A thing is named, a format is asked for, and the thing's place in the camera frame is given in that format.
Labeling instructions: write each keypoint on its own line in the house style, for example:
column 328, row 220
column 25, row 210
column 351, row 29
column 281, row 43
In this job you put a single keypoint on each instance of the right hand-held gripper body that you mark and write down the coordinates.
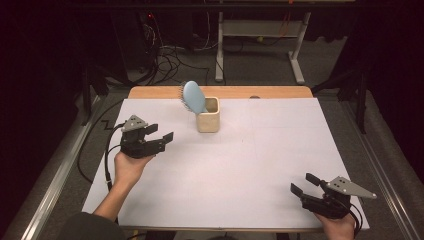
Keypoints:
column 328, row 203

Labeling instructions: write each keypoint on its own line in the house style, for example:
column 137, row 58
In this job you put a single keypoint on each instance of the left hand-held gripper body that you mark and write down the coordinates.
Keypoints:
column 136, row 145

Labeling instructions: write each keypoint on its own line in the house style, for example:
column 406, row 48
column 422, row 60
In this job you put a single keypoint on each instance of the beige square cup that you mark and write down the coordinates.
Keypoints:
column 208, row 123

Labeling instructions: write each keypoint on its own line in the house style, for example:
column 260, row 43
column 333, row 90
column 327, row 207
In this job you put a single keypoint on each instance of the small yellow-green ball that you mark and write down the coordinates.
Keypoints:
column 260, row 39

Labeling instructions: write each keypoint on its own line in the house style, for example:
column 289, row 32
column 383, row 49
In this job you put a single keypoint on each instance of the person's right hand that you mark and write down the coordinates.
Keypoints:
column 338, row 230

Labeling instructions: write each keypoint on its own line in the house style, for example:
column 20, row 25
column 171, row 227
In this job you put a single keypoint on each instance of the light blue scoop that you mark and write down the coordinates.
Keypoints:
column 195, row 96

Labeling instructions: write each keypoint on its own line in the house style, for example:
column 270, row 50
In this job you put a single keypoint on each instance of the aluminium floor rail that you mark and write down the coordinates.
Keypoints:
column 383, row 176
column 50, row 186

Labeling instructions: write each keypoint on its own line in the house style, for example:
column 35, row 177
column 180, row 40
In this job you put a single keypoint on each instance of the person's left hand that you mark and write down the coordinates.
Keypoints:
column 128, row 171

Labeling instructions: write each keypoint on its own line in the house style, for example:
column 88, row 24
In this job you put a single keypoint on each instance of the black metal stand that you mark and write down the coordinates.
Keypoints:
column 361, row 100

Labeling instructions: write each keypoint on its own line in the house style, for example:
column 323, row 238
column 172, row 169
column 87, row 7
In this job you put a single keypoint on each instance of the dark equipment with red light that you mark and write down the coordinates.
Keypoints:
column 148, row 20

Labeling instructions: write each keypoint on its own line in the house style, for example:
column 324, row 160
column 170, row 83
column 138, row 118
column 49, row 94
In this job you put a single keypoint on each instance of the white metal desk frame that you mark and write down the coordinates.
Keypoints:
column 218, row 50

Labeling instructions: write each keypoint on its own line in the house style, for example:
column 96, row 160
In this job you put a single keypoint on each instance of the person's dark clothing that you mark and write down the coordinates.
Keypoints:
column 90, row 228

